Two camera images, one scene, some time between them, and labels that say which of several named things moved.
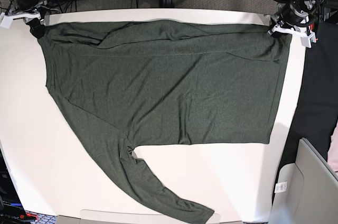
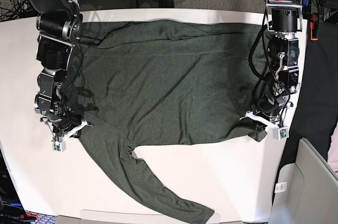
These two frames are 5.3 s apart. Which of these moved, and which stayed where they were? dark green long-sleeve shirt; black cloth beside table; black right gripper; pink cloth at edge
Moved: black right gripper
Stayed: black cloth beside table; dark green long-sleeve shirt; pink cloth at edge
